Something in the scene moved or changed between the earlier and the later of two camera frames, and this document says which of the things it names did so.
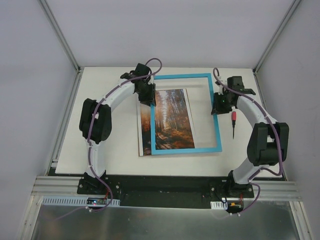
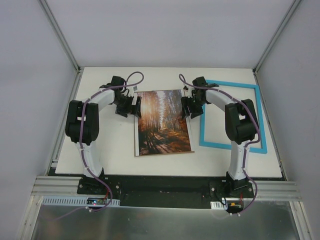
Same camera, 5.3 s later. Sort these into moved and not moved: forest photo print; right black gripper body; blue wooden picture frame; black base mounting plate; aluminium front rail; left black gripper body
Moved: blue wooden picture frame; right black gripper body; left black gripper body
Not moved: aluminium front rail; forest photo print; black base mounting plate
